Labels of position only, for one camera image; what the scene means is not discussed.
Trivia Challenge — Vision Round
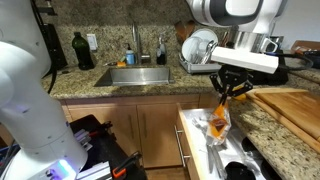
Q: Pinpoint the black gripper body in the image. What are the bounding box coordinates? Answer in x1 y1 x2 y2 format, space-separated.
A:
218 64 251 87

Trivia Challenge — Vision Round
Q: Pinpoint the orange snack pack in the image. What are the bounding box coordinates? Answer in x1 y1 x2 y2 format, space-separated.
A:
205 99 233 148

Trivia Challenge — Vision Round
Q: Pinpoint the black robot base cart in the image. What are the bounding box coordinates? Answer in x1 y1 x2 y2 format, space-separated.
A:
68 114 148 180

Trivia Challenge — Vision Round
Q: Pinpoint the open wooden drawer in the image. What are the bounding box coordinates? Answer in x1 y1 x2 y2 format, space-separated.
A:
175 102 284 180

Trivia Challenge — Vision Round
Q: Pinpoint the black round drawer object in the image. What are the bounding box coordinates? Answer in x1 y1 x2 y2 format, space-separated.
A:
225 161 257 180

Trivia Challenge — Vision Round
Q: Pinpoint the grey dish rack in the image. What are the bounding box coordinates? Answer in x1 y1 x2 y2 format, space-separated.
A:
178 51 223 74

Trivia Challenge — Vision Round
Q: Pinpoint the large bamboo cutting board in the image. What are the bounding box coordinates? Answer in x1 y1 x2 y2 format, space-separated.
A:
245 87 320 154

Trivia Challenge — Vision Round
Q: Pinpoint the clear plastic container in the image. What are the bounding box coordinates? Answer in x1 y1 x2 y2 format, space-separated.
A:
194 39 211 64

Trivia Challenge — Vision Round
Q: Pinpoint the white plate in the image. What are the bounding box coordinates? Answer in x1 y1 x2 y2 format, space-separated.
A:
180 27 219 64

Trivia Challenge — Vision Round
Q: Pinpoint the white cutlery tray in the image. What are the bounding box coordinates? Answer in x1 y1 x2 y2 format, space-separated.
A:
182 107 268 180

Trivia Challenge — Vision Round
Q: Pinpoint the small bamboo cutting board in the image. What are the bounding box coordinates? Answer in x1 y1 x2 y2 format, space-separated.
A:
254 90 320 141

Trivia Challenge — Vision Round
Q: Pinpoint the wooden spoon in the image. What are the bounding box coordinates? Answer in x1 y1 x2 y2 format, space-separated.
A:
184 19 197 34
174 20 188 44

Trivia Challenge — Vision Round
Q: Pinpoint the dark liquid soap bottle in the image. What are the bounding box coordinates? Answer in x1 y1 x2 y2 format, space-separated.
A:
155 34 168 66

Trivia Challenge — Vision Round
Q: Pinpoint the wooden cabinet door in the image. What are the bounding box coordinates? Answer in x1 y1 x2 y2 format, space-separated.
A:
66 103 143 158
136 102 183 169

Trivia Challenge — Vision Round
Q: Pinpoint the stainless steel sink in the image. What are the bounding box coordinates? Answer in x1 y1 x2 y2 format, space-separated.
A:
94 65 175 88

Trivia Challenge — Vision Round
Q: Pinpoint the blue label soap pump bottle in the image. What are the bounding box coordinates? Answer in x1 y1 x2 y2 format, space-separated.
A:
123 43 136 66

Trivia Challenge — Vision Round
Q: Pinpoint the brushed steel faucet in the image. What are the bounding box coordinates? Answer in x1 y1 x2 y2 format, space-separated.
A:
131 19 152 66

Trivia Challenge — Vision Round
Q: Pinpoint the orange black clamp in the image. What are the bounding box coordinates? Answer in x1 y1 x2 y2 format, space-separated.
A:
87 120 114 138
111 150 143 179

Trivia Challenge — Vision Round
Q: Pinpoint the green wine bottle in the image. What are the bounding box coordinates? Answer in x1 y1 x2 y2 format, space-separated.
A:
71 31 95 71

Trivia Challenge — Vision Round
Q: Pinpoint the black coffee machine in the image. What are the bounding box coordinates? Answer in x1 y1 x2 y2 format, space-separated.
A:
34 0 69 76

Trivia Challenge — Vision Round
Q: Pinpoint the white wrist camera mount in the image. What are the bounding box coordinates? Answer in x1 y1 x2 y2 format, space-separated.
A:
210 45 279 75

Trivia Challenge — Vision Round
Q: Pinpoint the black camera cable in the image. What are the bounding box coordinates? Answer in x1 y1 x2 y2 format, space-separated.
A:
265 49 315 73

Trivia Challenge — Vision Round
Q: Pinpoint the metal drawer handle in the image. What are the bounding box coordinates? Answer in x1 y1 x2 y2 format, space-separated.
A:
173 124 192 168

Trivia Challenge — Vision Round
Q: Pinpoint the white wall outlet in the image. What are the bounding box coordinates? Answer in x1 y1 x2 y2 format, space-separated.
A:
86 33 99 52

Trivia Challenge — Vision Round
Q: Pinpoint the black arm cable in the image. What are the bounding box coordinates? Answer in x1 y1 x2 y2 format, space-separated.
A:
31 0 58 95

